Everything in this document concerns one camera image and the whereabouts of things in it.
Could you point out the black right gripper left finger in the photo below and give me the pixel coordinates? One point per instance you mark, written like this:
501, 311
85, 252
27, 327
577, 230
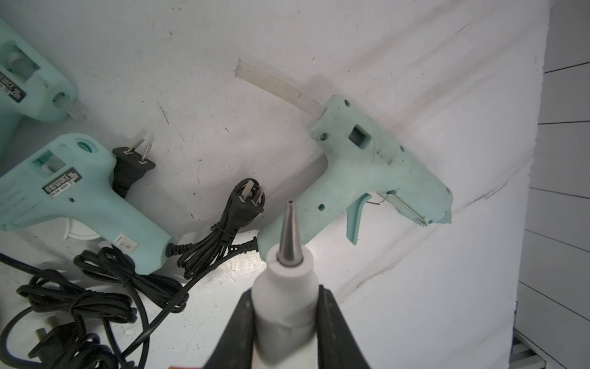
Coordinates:
236, 345

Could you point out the white glue gun orange trigger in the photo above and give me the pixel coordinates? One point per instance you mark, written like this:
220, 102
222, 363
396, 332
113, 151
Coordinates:
285, 297

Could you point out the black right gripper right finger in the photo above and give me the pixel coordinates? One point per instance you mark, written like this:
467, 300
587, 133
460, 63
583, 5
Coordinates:
336, 345

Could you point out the small mint glue gun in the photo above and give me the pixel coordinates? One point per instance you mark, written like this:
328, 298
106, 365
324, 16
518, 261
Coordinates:
71, 178

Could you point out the mint glue gun with stick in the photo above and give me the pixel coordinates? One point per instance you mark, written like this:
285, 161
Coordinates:
362, 160

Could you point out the mint green glue gun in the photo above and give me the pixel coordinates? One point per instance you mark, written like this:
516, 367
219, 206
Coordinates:
31, 87

